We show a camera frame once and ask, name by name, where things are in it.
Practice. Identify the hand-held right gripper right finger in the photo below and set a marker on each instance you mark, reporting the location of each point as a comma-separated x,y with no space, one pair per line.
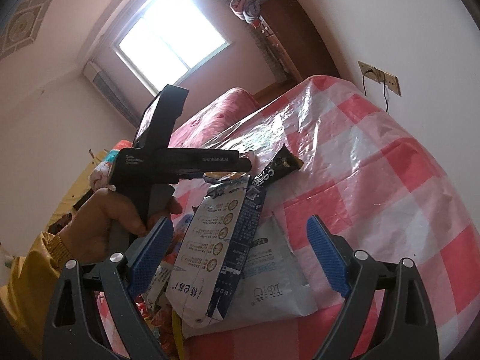
327,258

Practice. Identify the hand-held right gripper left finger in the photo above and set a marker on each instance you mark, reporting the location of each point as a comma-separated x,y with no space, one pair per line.
150,257

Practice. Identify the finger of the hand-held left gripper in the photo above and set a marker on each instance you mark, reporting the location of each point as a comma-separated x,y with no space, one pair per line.
236,165

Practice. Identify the black coffee sachet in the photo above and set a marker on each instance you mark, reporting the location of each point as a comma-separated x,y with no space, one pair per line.
275,168

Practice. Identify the grey courier bag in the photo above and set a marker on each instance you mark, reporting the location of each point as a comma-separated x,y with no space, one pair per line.
273,270

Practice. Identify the white and blue packaging bag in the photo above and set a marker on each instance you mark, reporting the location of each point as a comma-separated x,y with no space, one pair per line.
210,255

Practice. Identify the person's left forearm yellow sleeve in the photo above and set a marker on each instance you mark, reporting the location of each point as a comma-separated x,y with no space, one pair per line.
26,292

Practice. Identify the person's left hand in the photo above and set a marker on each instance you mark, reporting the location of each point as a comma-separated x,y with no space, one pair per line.
97,225

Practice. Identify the colourful folded quilt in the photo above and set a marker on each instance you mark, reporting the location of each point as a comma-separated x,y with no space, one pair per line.
107,165

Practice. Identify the bed with pink blanket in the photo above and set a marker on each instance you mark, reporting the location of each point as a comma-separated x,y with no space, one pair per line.
221,112

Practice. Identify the red snack wrapper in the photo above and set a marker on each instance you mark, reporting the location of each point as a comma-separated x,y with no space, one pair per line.
157,326

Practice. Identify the white air conditioner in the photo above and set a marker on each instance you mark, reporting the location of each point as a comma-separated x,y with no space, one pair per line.
108,93

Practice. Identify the yellow headboard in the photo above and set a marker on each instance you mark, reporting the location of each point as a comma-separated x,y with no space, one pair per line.
75,191

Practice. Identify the red white checked tablecloth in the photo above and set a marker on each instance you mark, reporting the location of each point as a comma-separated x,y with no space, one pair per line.
375,180

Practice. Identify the window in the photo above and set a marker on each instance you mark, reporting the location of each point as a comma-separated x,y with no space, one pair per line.
172,33

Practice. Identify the brown wooden cabinet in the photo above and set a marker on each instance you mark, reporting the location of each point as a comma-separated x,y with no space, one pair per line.
296,37

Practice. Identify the square ceiling ornament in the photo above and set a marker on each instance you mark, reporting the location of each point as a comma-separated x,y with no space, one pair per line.
22,26

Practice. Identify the wall socket panel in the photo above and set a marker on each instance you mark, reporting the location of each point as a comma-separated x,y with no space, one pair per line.
378,77

